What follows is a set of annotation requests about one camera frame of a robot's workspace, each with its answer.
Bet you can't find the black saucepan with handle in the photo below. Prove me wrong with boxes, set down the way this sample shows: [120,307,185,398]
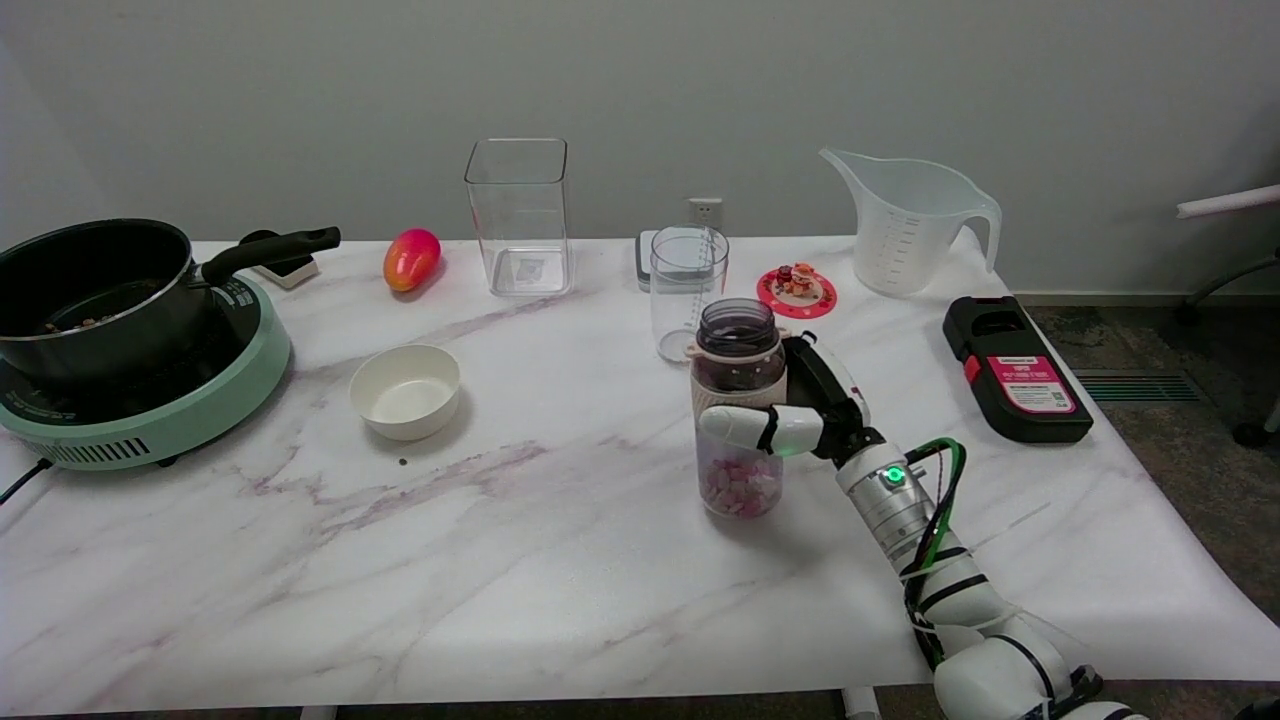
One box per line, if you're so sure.
[0,218,342,391]

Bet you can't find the clear square plastic container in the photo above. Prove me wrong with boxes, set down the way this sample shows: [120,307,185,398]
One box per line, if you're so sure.
[464,138,575,298]

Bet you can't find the floor vent grille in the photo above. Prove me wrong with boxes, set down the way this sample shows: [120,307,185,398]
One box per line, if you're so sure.
[1073,369,1204,404]

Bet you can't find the small white and black device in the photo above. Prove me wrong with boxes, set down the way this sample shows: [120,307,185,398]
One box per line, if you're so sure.
[239,230,321,291]

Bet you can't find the white translucent measuring jug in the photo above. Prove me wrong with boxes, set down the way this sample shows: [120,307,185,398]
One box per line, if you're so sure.
[819,147,1003,299]

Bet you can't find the office chair with white armrest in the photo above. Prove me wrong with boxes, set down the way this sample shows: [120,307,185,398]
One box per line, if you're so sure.
[1174,184,1280,449]

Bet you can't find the mint green induction cooker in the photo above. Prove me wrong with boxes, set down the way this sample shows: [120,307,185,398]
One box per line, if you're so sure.
[0,274,293,472]

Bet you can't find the black case with red label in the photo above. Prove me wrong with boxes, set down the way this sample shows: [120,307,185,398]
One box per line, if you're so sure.
[942,295,1095,445]

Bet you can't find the white bowl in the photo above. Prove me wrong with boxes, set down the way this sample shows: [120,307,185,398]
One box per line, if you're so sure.
[348,344,463,442]

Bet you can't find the black cooker power cable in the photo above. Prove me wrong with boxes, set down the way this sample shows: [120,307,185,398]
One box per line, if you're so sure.
[0,458,53,505]

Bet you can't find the red coaster with figurines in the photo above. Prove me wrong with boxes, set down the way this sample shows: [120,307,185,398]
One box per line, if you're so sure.
[756,262,839,320]

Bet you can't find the clear cylindrical measuring cup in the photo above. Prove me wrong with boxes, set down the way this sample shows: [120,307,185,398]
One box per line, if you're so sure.
[650,225,730,365]

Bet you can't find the red and yellow mango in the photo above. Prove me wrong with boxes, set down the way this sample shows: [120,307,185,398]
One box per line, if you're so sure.
[383,228,443,294]

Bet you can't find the purple bottle with candies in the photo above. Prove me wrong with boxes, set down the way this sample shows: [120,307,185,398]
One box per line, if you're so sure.
[685,298,792,521]

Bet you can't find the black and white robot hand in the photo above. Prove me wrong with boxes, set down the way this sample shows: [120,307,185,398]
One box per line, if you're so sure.
[697,333,887,465]

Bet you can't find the black and green robot cables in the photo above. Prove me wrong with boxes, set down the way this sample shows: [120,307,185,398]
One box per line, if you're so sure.
[898,437,969,673]

